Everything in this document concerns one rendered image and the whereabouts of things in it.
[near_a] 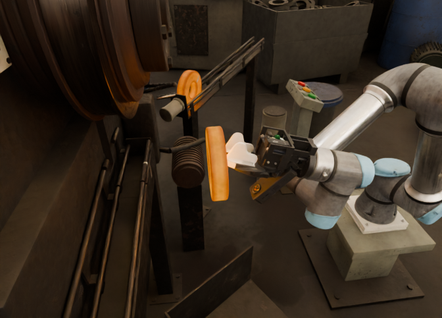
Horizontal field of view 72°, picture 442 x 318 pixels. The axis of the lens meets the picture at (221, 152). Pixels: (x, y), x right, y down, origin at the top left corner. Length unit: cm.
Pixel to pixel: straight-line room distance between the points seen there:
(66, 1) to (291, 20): 247
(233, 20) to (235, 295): 294
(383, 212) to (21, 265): 114
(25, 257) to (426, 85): 87
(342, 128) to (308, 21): 215
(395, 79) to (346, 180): 33
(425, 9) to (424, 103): 303
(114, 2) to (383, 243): 115
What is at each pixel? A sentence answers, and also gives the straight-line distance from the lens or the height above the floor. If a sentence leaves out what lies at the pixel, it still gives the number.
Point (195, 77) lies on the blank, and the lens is 129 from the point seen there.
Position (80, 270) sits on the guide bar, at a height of 73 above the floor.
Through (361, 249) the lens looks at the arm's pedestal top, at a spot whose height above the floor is 30.
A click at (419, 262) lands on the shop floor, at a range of 175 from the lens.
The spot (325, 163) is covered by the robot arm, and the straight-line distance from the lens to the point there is 68.
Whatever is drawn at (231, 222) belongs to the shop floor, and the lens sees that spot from 164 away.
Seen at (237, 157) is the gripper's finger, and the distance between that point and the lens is 62.
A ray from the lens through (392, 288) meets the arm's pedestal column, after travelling 157.
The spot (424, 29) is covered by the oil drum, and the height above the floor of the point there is 47.
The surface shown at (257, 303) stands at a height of 61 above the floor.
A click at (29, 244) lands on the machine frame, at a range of 51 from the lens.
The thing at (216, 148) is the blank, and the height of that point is 89.
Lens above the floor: 121
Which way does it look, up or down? 35 degrees down
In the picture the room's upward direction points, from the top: straight up
